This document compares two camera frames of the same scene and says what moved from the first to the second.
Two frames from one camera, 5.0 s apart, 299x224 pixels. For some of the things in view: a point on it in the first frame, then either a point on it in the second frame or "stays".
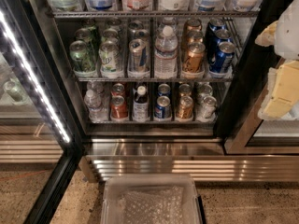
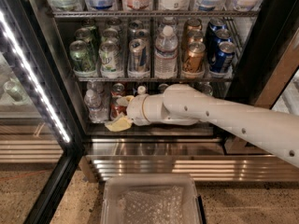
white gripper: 289,35 → 135,110
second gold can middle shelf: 194,36 stays
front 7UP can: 109,57 stays
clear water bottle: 97,113 stays
